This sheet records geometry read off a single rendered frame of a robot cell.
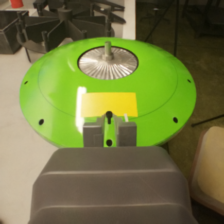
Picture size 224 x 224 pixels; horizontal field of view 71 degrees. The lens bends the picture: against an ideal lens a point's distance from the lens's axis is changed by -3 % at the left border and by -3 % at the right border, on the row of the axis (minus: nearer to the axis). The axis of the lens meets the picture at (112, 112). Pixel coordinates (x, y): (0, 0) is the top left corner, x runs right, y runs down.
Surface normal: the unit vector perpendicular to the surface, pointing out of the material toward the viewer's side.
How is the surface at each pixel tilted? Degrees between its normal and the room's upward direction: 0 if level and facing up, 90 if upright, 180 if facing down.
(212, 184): 0
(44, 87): 21
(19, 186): 0
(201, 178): 0
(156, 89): 14
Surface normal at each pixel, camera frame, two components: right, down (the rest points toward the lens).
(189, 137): 0.01, -0.65
